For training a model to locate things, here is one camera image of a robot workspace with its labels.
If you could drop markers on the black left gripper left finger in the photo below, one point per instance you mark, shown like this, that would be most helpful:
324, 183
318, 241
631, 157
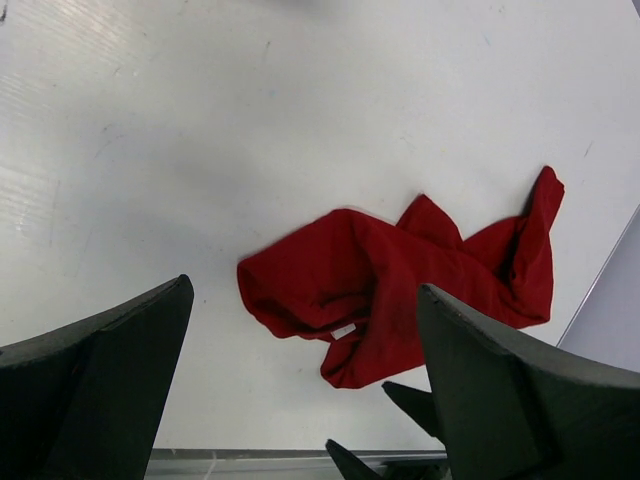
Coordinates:
85, 401

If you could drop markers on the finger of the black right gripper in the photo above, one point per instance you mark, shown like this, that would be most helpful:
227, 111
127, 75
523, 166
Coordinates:
418, 405
350, 467

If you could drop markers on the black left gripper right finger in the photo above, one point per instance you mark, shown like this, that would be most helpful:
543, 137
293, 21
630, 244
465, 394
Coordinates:
510, 406

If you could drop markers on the dark red t shirt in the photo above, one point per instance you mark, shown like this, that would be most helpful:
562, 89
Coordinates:
351, 280

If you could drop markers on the aluminium frame rail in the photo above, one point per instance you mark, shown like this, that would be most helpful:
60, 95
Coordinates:
289, 464

